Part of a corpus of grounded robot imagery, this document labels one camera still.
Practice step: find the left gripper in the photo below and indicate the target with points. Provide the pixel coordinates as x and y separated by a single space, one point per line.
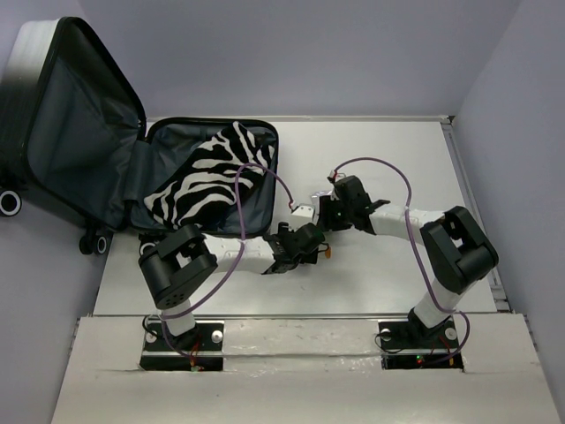
283 229

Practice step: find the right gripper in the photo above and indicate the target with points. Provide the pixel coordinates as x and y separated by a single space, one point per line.
326 206

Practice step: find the zebra striped blanket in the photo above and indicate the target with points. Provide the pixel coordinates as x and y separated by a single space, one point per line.
204 188

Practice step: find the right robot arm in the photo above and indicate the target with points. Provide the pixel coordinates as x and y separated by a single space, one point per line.
458 250

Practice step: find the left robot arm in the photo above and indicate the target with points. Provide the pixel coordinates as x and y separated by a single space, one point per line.
185 269

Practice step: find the black open suitcase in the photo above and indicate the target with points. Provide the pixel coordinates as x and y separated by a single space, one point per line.
75 140

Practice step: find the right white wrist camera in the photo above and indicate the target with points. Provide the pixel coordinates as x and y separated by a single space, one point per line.
334 176

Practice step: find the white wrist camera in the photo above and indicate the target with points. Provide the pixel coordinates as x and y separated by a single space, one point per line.
334 176
301 215

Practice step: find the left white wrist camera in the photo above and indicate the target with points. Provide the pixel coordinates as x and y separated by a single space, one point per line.
301 215

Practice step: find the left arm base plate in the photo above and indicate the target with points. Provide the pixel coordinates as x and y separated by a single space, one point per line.
200 351

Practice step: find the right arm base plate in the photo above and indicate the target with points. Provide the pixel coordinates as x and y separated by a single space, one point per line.
402 350

